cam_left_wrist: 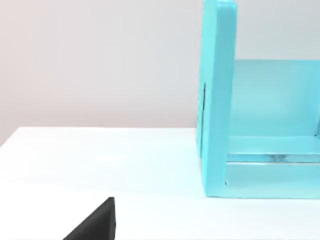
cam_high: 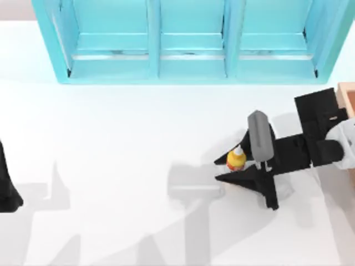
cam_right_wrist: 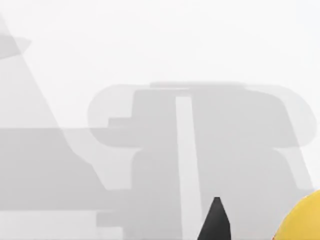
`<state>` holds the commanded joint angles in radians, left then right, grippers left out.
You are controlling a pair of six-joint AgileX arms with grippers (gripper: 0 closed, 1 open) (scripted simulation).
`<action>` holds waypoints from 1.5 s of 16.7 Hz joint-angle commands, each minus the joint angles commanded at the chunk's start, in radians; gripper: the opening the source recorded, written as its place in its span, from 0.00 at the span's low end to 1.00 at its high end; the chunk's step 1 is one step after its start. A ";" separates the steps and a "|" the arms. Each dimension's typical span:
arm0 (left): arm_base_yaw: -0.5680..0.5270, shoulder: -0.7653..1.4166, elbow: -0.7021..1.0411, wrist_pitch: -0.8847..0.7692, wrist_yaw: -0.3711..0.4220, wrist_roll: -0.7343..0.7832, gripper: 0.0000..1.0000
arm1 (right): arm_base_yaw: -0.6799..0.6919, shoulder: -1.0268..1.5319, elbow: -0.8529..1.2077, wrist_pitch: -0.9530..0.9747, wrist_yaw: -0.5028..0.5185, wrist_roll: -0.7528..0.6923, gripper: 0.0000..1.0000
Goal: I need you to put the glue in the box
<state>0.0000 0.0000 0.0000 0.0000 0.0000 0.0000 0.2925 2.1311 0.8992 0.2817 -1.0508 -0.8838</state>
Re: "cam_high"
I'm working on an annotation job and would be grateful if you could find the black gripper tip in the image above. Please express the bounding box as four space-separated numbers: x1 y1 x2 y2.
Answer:
0 140 24 214

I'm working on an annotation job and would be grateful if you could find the light blue rack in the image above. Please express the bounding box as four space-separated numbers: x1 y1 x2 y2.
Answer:
30 0 355 85

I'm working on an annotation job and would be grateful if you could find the pale grey rounded box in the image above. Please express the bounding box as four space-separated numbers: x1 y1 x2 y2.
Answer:
247 110 274 162

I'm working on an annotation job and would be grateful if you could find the yellow bottle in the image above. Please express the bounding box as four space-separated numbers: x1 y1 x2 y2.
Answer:
226 144 247 173

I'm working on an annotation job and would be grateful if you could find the salmon-coloured shallow box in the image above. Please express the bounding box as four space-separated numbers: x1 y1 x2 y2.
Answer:
336 81 355 120

